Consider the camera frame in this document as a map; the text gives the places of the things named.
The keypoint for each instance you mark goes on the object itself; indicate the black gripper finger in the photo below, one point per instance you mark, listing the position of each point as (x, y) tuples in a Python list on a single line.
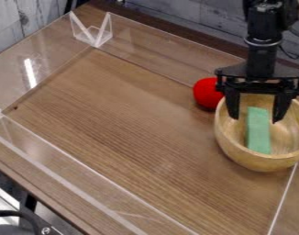
[(282, 104), (233, 101)]

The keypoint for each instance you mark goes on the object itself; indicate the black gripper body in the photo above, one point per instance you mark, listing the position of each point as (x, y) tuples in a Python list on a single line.
[(235, 82)]

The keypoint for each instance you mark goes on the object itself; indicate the light wooden bowl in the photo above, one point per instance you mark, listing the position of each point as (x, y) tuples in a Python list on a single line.
[(231, 135)]

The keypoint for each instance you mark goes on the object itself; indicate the green rectangular block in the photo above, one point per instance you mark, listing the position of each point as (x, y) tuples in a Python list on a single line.
[(258, 130)]

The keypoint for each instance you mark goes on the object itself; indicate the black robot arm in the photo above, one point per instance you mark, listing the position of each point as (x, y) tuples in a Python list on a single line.
[(269, 18)]

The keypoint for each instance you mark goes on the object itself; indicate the red ball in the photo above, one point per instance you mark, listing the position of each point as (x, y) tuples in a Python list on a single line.
[(206, 94)]

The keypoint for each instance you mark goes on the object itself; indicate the clear acrylic corner bracket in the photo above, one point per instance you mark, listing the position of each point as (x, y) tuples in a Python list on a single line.
[(93, 35)]

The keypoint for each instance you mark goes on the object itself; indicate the clear acrylic front wall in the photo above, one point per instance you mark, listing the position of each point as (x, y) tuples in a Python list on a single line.
[(93, 202)]

